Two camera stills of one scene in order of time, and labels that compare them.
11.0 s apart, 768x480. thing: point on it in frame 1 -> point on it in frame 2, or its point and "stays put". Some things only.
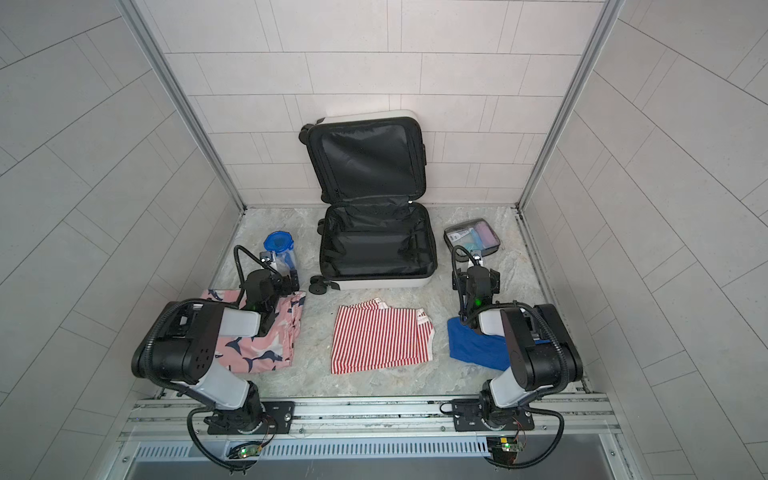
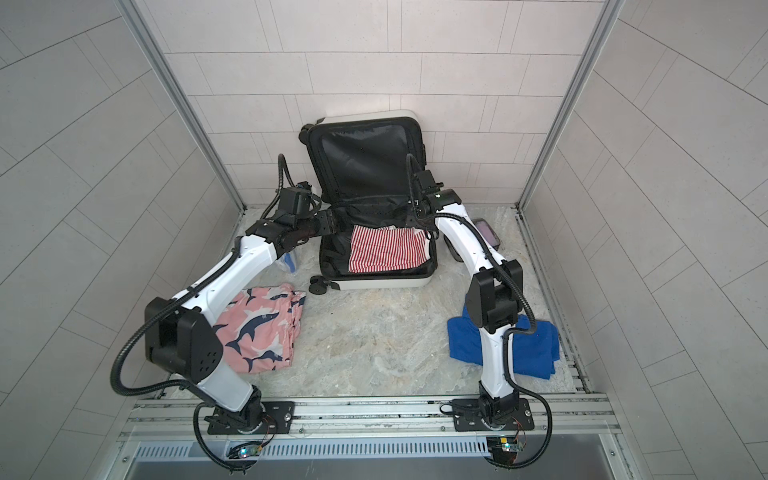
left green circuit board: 249,450 stays put
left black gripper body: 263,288 -> 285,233
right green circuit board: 510,446 stays put
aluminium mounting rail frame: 182,438 stays put
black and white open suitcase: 368,169 stays put
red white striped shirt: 371,335 -> 388,247
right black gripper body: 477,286 -> 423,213
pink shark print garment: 272,350 stays put
